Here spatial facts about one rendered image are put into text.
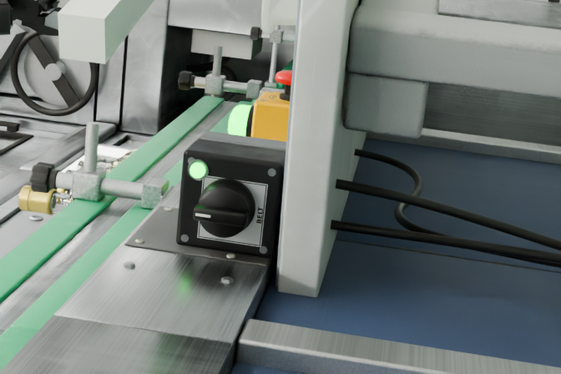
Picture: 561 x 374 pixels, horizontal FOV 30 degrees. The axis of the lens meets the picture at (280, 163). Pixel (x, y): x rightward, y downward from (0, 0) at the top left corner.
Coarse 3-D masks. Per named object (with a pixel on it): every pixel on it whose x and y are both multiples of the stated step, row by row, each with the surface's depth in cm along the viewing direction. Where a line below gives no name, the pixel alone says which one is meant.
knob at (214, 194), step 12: (216, 180) 82; (228, 180) 81; (204, 192) 82; (216, 192) 80; (228, 192) 80; (240, 192) 81; (204, 204) 81; (216, 204) 80; (228, 204) 80; (240, 204) 80; (252, 204) 82; (204, 216) 80; (216, 216) 79; (228, 216) 79; (240, 216) 79; (252, 216) 82; (204, 228) 81; (216, 228) 81; (228, 228) 81; (240, 228) 81
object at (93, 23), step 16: (80, 0) 134; (96, 0) 135; (112, 0) 135; (128, 0) 139; (144, 0) 147; (64, 16) 130; (80, 16) 130; (96, 16) 130; (112, 16) 133; (128, 16) 140; (64, 32) 131; (80, 32) 131; (96, 32) 130; (112, 32) 134; (128, 32) 141; (64, 48) 132; (80, 48) 132; (96, 48) 132; (112, 48) 135
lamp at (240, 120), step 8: (240, 104) 114; (232, 112) 113; (240, 112) 112; (248, 112) 112; (232, 120) 112; (240, 120) 112; (248, 120) 112; (232, 128) 112; (240, 128) 112; (248, 128) 112; (248, 136) 112
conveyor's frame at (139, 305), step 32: (128, 256) 81; (160, 256) 81; (192, 256) 82; (96, 288) 74; (128, 288) 74; (160, 288) 75; (192, 288) 76; (224, 288) 76; (256, 288) 77; (64, 320) 68; (96, 320) 68; (128, 320) 69; (160, 320) 70; (192, 320) 70; (224, 320) 71; (32, 352) 63; (64, 352) 63; (96, 352) 64; (128, 352) 64; (160, 352) 65; (192, 352) 65; (224, 352) 66
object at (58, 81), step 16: (32, 32) 243; (16, 48) 244; (32, 48) 244; (48, 48) 247; (16, 64) 245; (32, 64) 249; (48, 64) 244; (64, 64) 248; (80, 64) 247; (96, 64) 243; (16, 80) 246; (32, 80) 250; (48, 80) 249; (64, 80) 245; (80, 80) 248; (96, 80) 243; (48, 96) 250; (64, 96) 246; (80, 96) 249; (48, 112) 247; (64, 112) 246
